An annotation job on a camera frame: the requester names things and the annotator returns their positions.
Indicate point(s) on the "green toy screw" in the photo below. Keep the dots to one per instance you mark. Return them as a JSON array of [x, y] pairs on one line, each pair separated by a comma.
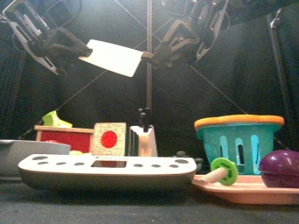
[[230, 172]]

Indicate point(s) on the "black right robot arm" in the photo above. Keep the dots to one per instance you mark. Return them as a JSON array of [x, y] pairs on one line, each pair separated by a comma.
[[252, 8]]

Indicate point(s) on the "red wooden box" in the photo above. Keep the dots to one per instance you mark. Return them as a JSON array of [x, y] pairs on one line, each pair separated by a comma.
[[74, 140]]

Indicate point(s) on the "green toy vegetable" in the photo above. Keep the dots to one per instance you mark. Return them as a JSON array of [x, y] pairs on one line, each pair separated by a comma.
[[52, 119]]

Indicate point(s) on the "pink tray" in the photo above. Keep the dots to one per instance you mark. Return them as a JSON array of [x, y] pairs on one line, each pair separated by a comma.
[[248, 194]]

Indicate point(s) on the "toy toast red dot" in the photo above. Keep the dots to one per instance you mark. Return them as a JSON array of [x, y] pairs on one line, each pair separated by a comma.
[[116, 128]]

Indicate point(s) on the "grey bowl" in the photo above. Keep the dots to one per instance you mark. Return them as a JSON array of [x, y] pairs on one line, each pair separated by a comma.
[[23, 157]]

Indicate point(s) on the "purple toy fruit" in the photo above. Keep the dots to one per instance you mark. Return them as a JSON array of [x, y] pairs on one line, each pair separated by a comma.
[[280, 169]]

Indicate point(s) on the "teal basket orange rim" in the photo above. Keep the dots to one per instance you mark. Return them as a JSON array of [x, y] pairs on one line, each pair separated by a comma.
[[210, 140]]

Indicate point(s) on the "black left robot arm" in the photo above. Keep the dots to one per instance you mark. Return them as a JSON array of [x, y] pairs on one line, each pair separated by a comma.
[[35, 5]]

